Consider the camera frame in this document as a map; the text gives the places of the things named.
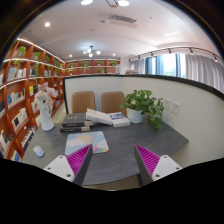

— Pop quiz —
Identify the dark hardcover book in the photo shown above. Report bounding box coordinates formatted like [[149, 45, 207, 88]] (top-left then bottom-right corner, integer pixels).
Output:
[[62, 113, 93, 128], [60, 125, 90, 133]]

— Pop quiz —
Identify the left brown leather chair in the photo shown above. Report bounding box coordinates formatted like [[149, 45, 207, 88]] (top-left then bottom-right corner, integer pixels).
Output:
[[72, 91, 96, 113]]

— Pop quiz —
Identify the lower dark hardcover book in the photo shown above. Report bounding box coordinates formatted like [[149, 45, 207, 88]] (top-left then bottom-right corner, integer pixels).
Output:
[[60, 125, 90, 133]]

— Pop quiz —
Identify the left white wall socket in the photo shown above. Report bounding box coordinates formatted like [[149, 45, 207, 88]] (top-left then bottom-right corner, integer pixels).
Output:
[[163, 98, 171, 110]]

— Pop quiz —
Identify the white computer mouse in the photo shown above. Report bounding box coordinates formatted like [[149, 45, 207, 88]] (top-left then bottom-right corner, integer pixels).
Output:
[[33, 145, 45, 158]]

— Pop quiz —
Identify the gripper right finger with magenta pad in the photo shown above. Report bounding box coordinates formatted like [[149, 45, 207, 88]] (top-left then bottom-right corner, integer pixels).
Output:
[[134, 145, 182, 185]]

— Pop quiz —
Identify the right white wall socket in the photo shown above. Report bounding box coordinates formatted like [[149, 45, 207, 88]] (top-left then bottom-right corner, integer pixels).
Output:
[[170, 102, 180, 115]]

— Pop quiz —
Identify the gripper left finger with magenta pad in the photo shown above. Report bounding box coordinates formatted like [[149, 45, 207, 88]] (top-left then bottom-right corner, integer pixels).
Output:
[[44, 145, 93, 186]]

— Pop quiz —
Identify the upper dark hardcover book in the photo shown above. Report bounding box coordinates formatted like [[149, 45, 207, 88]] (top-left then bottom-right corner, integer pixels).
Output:
[[62, 113, 93, 128]]

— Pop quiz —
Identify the white and blue book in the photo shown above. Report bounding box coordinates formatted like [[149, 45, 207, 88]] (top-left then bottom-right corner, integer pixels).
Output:
[[109, 112, 130, 127]]

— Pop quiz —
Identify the open white book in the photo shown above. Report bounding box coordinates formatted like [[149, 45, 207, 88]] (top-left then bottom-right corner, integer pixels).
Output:
[[86, 109, 112, 125]]

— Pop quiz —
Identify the orange wooden bookshelf rear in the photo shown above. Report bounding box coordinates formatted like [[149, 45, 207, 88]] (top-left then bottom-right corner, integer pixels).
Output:
[[64, 58, 120, 76]]

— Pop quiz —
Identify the orange wooden bookshelf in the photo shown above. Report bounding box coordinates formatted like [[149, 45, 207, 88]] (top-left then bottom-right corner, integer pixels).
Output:
[[64, 58, 120, 76], [0, 38, 65, 161]]

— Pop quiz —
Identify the white vase with pink flowers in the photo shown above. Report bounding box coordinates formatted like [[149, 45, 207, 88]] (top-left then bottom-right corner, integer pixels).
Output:
[[34, 84, 57, 131]]

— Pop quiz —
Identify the white wall socket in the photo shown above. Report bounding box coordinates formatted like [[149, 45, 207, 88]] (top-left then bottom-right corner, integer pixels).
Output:
[[170, 102, 180, 115], [163, 98, 171, 110]]

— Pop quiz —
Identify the white curtain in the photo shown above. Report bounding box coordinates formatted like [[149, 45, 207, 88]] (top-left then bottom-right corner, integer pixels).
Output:
[[185, 54, 224, 94]]

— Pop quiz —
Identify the ceiling chandelier lamp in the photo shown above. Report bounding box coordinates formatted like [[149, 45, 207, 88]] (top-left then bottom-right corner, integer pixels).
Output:
[[83, 46, 101, 58]]

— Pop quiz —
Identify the ceiling air vent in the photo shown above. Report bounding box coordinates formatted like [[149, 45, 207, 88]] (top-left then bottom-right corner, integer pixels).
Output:
[[110, 14, 137, 24]]

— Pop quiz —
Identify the brown leather chair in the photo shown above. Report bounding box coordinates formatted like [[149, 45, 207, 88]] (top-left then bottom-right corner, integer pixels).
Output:
[[101, 91, 127, 115], [72, 91, 96, 113]]

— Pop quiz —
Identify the green plant in white pot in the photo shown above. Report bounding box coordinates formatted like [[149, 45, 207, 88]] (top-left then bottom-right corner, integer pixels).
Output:
[[120, 90, 164, 132]]

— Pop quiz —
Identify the right brown leather chair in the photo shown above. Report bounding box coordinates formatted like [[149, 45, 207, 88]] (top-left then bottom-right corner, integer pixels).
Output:
[[101, 91, 127, 115]]

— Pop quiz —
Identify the orange wooden bookshelf left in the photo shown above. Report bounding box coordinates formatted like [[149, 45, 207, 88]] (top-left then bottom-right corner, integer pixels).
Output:
[[0, 38, 65, 161]]

